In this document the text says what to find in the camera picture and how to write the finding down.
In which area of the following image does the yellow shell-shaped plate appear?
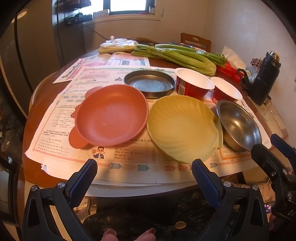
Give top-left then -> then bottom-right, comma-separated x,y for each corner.
147,95 -> 224,164

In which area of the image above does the stainless steel bowl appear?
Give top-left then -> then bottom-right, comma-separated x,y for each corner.
216,100 -> 262,152

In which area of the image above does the brown wooden chair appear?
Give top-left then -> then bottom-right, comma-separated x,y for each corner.
180,32 -> 212,52

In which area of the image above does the celery bunch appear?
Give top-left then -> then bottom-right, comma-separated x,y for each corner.
131,44 -> 227,77

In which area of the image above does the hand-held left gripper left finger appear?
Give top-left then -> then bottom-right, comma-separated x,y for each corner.
22,159 -> 99,241

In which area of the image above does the round steel pan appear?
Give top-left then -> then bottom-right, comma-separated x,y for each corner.
123,70 -> 176,100

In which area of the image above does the red tissue box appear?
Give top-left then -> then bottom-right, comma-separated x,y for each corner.
216,46 -> 247,84

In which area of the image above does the curved-back wooden chair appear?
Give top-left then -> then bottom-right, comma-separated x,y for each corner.
127,37 -> 160,45

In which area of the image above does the black strap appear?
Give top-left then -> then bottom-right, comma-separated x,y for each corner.
236,68 -> 253,91

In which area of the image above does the large printed newspaper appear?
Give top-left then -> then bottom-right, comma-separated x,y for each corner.
24,65 -> 273,186

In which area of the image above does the grey refrigerator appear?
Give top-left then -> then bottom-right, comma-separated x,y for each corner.
0,0 -> 67,112

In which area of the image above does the black thermos bottle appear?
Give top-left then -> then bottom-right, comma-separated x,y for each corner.
251,50 -> 282,106

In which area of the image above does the dark floral clothing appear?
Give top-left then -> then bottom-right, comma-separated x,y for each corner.
82,185 -> 273,241

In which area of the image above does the person's left hand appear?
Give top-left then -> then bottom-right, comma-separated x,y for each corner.
102,228 -> 160,241

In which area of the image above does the pink plastic plate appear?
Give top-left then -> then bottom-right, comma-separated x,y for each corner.
69,84 -> 149,149

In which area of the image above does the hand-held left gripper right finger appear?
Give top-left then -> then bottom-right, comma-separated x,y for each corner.
191,159 -> 270,241

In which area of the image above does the pink printed newspaper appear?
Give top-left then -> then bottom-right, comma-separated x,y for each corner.
53,51 -> 151,84

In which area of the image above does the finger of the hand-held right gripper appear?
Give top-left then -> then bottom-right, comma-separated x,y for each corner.
270,134 -> 296,168
251,143 -> 295,184

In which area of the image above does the steel basin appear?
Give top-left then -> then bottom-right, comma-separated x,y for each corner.
169,42 -> 206,50

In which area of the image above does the plastic bag of noodles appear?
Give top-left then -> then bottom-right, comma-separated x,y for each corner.
98,35 -> 138,55

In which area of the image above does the window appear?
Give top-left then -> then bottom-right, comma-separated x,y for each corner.
103,0 -> 162,16

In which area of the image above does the small red paper bowl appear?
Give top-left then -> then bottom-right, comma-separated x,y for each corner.
209,76 -> 243,105

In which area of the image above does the black wire rack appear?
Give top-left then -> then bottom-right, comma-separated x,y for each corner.
62,0 -> 93,27

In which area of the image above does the large red paper bowl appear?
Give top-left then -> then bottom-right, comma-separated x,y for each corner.
174,68 -> 215,97

